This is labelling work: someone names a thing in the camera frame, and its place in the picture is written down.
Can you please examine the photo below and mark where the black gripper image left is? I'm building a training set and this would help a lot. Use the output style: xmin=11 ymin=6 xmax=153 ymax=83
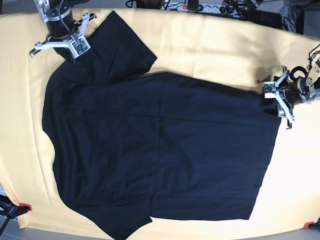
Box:
xmin=29 ymin=13 xmax=97 ymax=63

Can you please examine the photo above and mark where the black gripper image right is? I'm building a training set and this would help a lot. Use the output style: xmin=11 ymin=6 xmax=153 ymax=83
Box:
xmin=273 ymin=66 xmax=307 ymax=130

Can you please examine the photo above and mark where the dark navy T-shirt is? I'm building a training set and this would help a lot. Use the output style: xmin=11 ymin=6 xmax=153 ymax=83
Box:
xmin=42 ymin=12 xmax=281 ymax=240

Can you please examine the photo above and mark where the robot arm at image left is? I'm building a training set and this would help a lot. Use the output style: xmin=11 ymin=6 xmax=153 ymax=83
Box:
xmin=29 ymin=0 xmax=97 ymax=64

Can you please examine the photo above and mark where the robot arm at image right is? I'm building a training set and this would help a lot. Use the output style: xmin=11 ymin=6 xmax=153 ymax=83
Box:
xmin=275 ymin=45 xmax=320 ymax=130

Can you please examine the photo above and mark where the black box on floor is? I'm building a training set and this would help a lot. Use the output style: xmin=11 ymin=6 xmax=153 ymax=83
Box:
xmin=247 ymin=9 xmax=282 ymax=29

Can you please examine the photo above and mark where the white power strip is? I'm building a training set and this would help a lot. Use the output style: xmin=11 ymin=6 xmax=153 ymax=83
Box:
xmin=161 ymin=0 xmax=240 ymax=18

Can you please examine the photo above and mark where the right red black clamp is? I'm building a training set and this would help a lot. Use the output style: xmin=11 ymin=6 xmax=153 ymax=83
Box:
xmin=303 ymin=218 xmax=320 ymax=231

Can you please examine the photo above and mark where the red black clamp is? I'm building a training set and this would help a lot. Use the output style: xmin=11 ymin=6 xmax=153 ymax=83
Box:
xmin=303 ymin=218 xmax=320 ymax=231
xmin=0 ymin=195 xmax=32 ymax=228

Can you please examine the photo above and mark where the left red black clamp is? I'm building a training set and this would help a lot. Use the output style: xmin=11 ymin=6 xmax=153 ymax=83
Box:
xmin=0 ymin=195 xmax=32 ymax=228

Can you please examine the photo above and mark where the wrist camera board image right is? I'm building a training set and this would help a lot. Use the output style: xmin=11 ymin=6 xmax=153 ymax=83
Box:
xmin=263 ymin=81 xmax=276 ymax=99

